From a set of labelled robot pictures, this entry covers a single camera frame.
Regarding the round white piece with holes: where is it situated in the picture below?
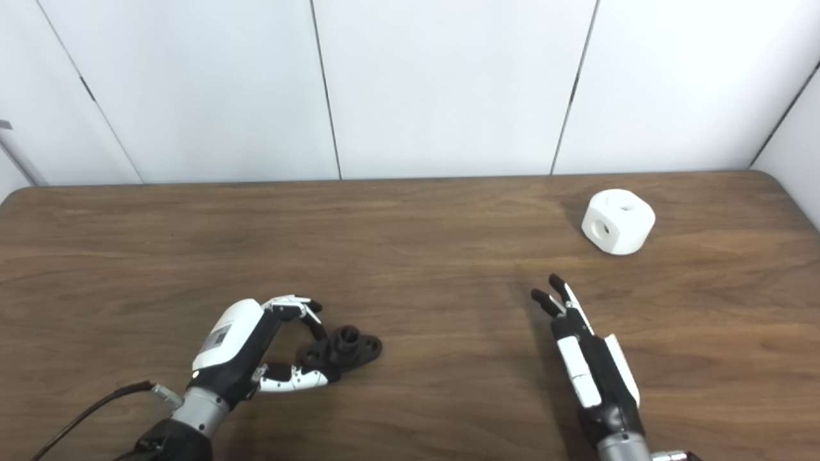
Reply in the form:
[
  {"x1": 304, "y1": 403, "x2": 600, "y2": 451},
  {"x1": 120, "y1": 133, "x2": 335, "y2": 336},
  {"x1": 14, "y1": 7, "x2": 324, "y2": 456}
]
[{"x1": 581, "y1": 189, "x2": 657, "y2": 256}]

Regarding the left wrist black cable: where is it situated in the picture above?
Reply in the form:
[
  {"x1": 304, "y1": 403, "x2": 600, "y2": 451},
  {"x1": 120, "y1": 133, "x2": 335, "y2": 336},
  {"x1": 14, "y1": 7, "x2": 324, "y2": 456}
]
[{"x1": 29, "y1": 380, "x2": 186, "y2": 461}]

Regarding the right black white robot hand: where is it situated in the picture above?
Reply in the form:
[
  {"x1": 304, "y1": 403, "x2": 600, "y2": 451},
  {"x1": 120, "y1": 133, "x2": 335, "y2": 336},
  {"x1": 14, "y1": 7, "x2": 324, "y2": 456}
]
[{"x1": 530, "y1": 274, "x2": 646, "y2": 444}]

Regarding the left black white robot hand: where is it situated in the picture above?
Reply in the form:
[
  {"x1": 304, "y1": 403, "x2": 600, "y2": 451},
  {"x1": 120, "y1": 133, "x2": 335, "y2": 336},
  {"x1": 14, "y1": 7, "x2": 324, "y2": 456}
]
[{"x1": 186, "y1": 295, "x2": 331, "y2": 411}]

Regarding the black flanged holder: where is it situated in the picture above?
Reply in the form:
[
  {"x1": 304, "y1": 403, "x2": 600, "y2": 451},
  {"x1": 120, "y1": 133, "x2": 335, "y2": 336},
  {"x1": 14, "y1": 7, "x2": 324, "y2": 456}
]
[{"x1": 301, "y1": 325, "x2": 384, "y2": 380}]

